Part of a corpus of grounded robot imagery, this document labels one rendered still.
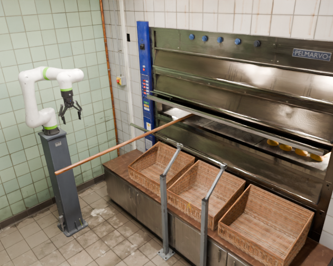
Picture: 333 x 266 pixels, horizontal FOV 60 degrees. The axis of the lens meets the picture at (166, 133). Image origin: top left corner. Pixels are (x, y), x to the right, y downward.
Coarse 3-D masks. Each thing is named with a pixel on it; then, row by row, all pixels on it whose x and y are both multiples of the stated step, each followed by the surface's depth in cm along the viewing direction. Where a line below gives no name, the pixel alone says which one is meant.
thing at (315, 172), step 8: (160, 112) 329; (184, 120) 306; (192, 128) 293; (200, 128) 287; (216, 136) 273; (224, 136) 270; (232, 144) 262; (240, 144) 255; (248, 144) 254; (256, 152) 245; (264, 152) 241; (280, 160) 231; (288, 160) 228; (296, 168) 223; (304, 168) 218; (312, 168) 217; (320, 176) 211
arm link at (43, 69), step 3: (42, 66) 252; (45, 66) 251; (36, 69) 248; (39, 69) 249; (42, 69) 248; (45, 69) 247; (39, 72) 248; (42, 72) 247; (45, 72) 246; (42, 75) 248; (45, 75) 246; (42, 78) 251; (45, 78) 249
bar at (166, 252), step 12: (180, 144) 260; (204, 156) 239; (168, 168) 256; (216, 180) 226; (204, 204) 223; (204, 216) 228; (204, 228) 233; (204, 240) 238; (156, 252) 297; (168, 252) 295; (204, 252) 245; (204, 264) 252
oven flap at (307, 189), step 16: (176, 128) 315; (192, 144) 299; (208, 144) 286; (224, 160) 273; (240, 160) 261; (256, 160) 251; (256, 176) 249; (272, 176) 241; (288, 176) 232; (304, 176) 223; (288, 192) 230; (304, 192) 223
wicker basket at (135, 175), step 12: (156, 144) 334; (144, 156) 326; (156, 156) 340; (168, 156) 327; (180, 156) 314; (192, 156) 302; (132, 168) 307; (144, 168) 332; (156, 168) 332; (180, 168) 315; (144, 180) 311; (156, 180) 311; (168, 180) 310; (156, 192) 288
